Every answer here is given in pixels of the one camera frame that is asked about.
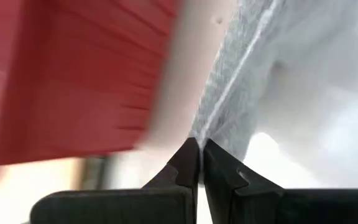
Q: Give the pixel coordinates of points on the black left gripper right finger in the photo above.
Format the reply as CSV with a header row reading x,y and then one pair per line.
x,y
259,207

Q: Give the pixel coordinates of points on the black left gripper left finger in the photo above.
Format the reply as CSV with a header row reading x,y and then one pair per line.
x,y
166,205

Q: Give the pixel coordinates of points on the small grey cloth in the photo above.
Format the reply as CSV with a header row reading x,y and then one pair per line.
x,y
228,93

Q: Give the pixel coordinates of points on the red plastic laundry bin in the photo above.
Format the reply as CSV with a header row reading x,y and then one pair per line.
x,y
73,77

